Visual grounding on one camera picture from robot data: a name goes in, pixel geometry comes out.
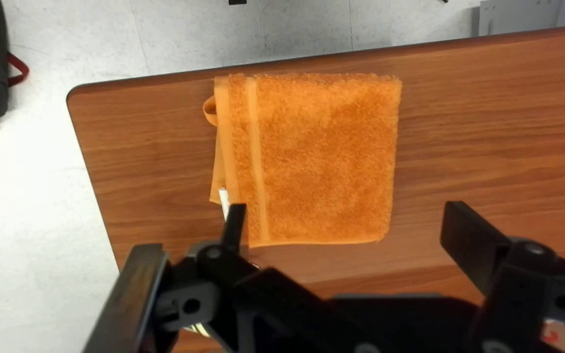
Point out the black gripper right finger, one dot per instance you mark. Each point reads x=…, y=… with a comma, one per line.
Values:
x=518, y=288

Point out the grey metal cabinet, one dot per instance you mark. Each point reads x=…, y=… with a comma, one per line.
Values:
x=524, y=15

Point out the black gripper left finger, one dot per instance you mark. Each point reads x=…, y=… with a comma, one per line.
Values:
x=132, y=301

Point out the orange terry towel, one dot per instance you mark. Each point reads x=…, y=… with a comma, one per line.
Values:
x=308, y=158

